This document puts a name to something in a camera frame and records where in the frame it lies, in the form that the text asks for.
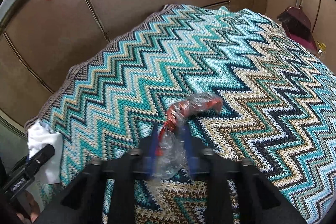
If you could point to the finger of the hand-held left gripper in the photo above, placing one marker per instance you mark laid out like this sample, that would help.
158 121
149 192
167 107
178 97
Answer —
40 159

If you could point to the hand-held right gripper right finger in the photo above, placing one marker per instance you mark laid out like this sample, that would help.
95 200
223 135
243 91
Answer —
188 151

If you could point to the red snack wrapper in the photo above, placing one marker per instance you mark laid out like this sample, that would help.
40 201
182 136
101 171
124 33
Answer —
181 109

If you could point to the large white tissue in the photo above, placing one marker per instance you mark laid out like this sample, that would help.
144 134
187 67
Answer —
44 134

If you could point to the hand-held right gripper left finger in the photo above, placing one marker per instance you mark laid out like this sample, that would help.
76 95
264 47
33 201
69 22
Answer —
155 146

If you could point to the person's left hand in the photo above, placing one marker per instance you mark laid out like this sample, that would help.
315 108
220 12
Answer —
32 207

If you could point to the zigzag knitted blanket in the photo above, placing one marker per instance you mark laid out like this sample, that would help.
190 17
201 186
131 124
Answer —
236 82

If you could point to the small yellow object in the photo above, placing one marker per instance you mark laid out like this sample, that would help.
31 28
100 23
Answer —
320 47

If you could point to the maroon dustpan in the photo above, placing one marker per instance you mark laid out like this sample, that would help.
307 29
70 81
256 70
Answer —
299 27

